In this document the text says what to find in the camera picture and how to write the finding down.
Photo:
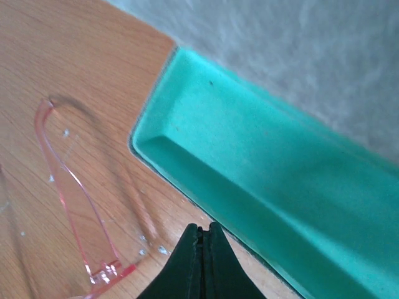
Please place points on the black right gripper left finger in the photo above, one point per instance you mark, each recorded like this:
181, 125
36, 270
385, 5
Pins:
182, 275

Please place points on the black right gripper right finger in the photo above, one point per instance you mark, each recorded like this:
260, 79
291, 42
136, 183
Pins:
222, 274

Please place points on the pink transparent sunglasses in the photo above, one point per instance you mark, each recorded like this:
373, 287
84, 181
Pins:
71, 225

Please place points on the grey glasses case green lining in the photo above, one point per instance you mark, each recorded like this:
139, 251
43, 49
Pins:
280, 120

